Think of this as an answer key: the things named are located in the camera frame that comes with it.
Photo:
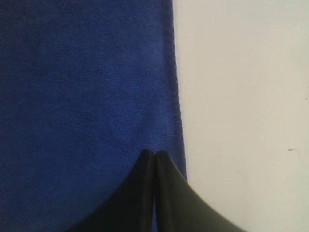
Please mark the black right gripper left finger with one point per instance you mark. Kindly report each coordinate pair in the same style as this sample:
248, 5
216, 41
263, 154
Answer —
130, 207

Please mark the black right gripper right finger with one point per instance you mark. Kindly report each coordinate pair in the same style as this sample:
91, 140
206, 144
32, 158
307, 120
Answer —
178, 208

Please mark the blue towel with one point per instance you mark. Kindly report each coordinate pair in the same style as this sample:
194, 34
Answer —
85, 86

